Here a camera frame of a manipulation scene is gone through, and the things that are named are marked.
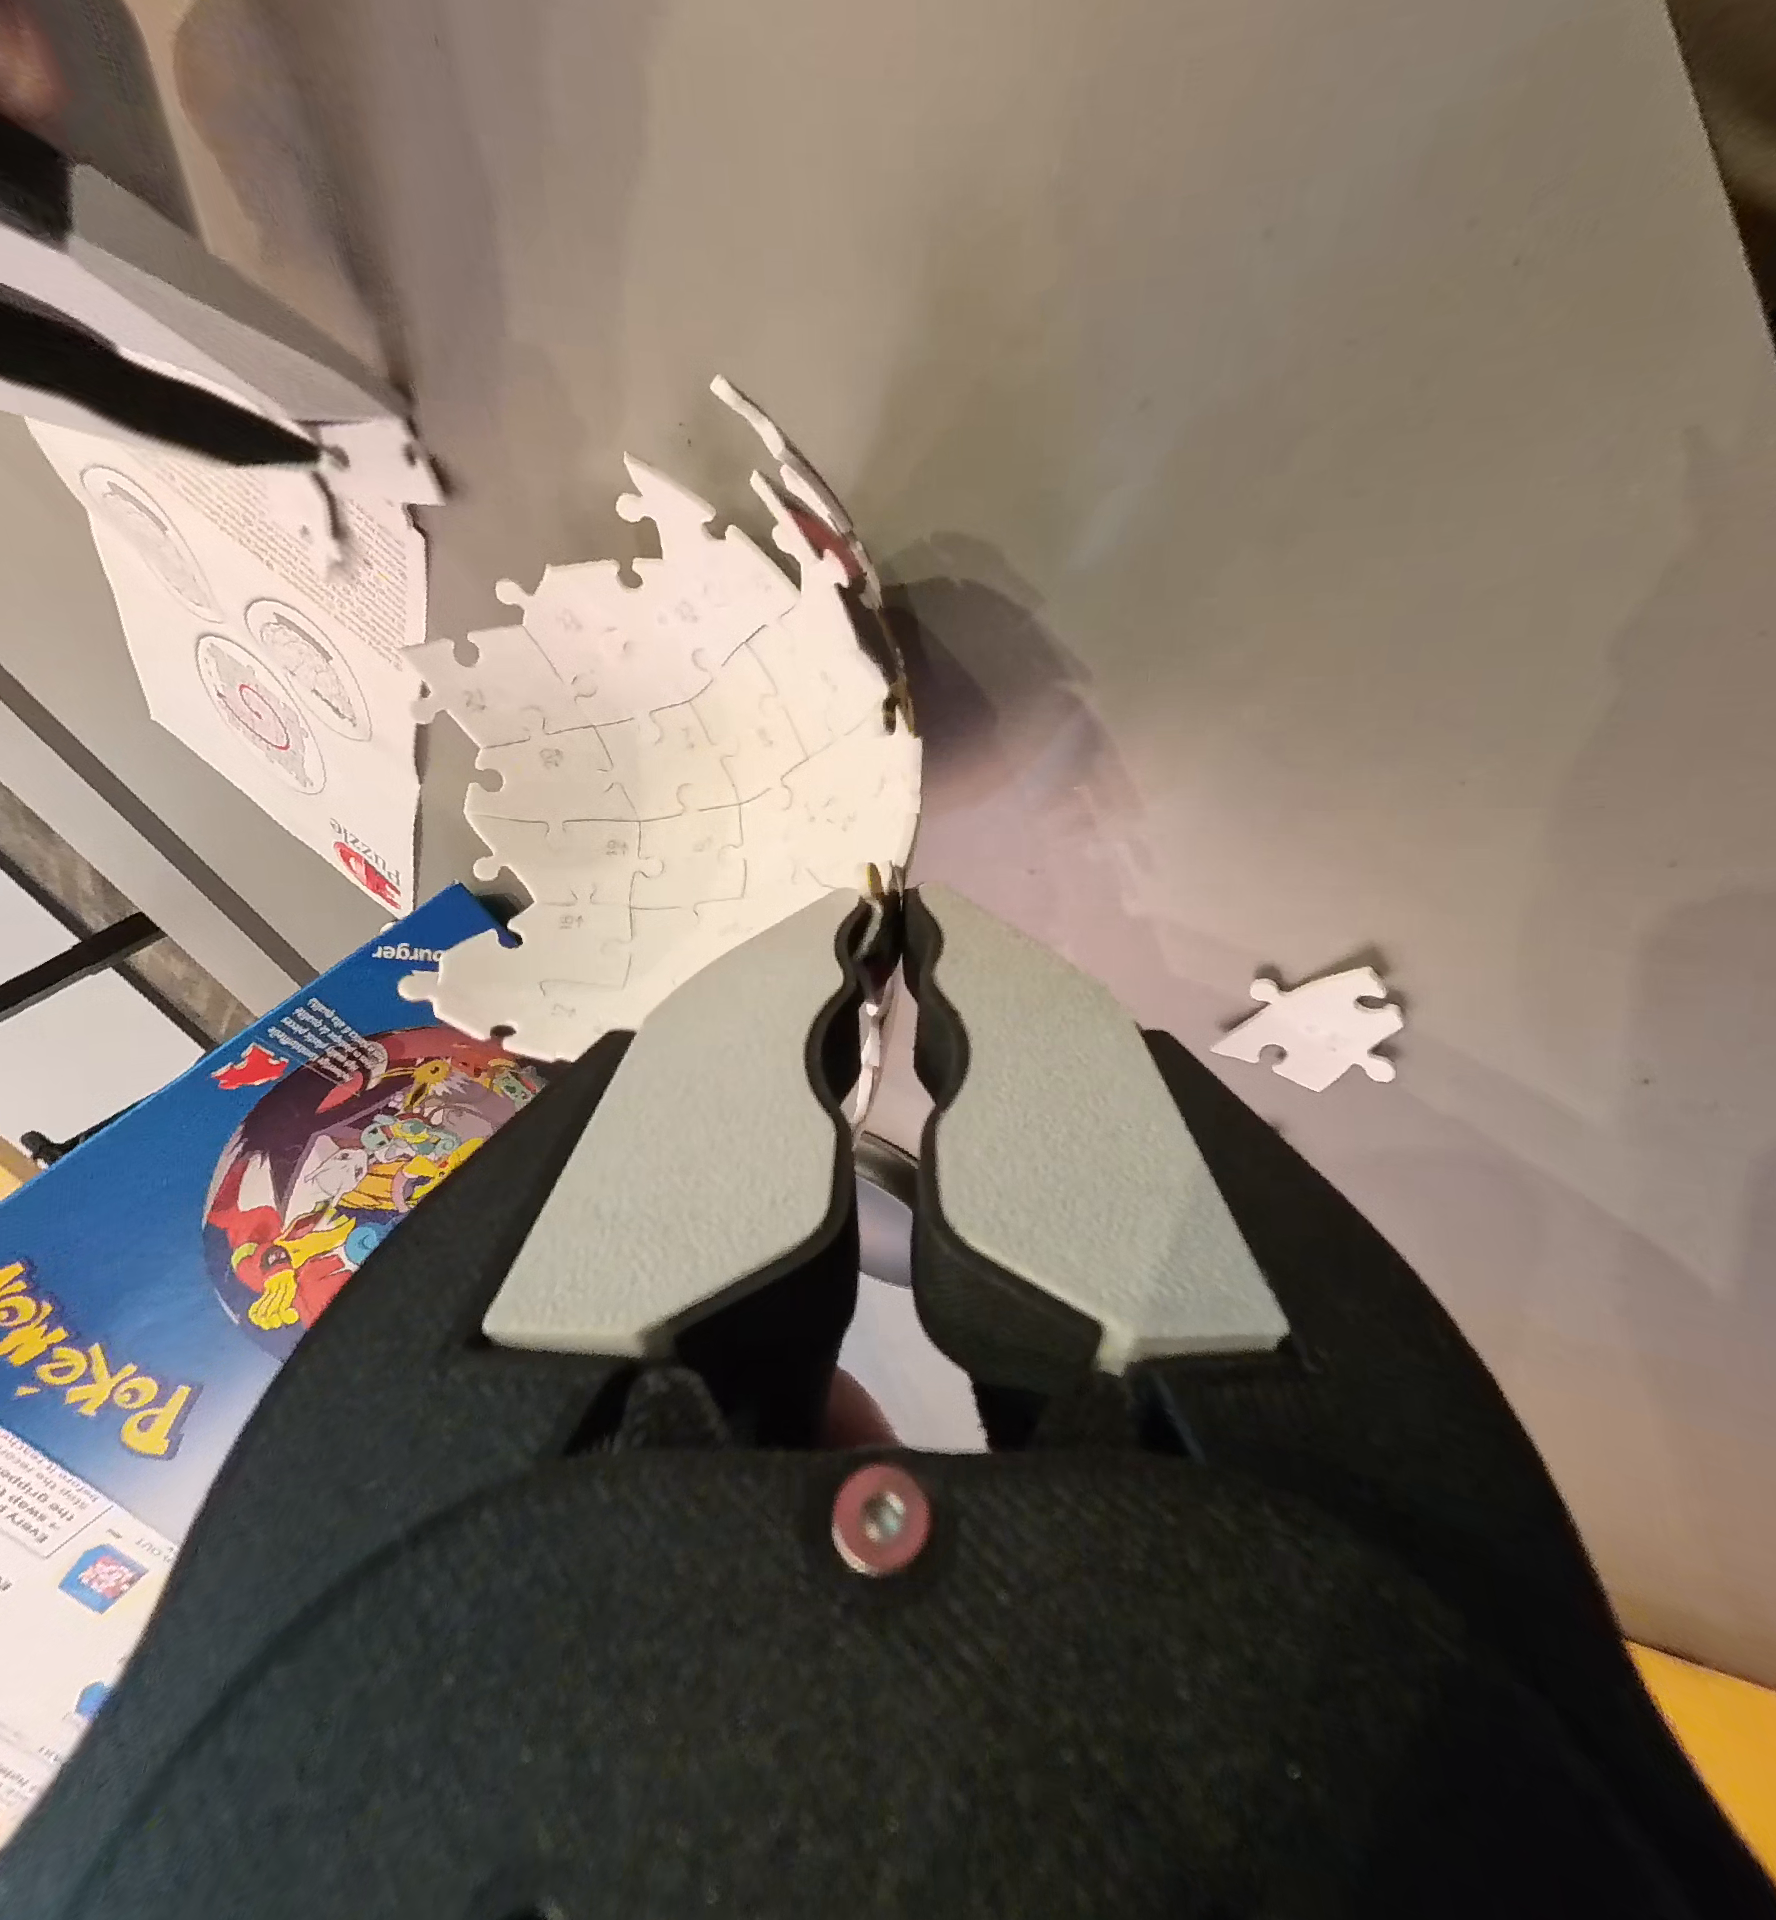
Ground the yellow chair seat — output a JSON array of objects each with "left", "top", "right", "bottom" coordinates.
[{"left": 1624, "top": 1639, "right": 1776, "bottom": 1920}]

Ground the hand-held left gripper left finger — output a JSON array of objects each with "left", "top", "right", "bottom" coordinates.
[{"left": 477, "top": 885, "right": 872, "bottom": 1454}]

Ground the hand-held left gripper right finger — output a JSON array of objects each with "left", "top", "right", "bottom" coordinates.
[{"left": 907, "top": 880, "right": 1296, "bottom": 1454}]

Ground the blue puzzle box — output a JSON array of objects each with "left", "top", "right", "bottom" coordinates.
[{"left": 0, "top": 885, "right": 568, "bottom": 1920}]

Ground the partly built puzzle ball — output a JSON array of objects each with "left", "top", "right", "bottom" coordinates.
[{"left": 396, "top": 374, "right": 928, "bottom": 1115}]

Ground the white puzzle piece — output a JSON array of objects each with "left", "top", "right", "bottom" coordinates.
[
  {"left": 307, "top": 426, "right": 452, "bottom": 577},
  {"left": 1213, "top": 960, "right": 1405, "bottom": 1093}
]

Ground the white instruction sheet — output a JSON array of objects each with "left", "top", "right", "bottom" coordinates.
[{"left": 21, "top": 416, "right": 433, "bottom": 917}]

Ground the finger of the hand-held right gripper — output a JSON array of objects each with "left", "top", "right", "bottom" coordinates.
[
  {"left": 0, "top": 160, "right": 416, "bottom": 440},
  {"left": 0, "top": 268, "right": 330, "bottom": 460}
]

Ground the black metal table frame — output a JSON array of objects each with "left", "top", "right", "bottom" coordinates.
[{"left": 0, "top": 917, "right": 176, "bottom": 1058}]

